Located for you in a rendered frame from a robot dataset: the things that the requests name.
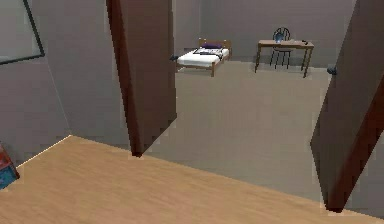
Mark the wooden bed white mattress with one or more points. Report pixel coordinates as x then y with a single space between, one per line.
202 58

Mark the brown room door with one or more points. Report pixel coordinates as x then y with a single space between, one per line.
353 110
146 66

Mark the purple pillow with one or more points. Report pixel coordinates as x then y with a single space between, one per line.
211 45

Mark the black metal chair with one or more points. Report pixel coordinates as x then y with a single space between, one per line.
282 50

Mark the wooden desk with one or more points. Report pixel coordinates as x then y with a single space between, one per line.
285 44

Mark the red and blue box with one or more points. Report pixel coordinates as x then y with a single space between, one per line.
6 171

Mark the black framed wall picture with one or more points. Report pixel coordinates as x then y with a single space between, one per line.
16 30

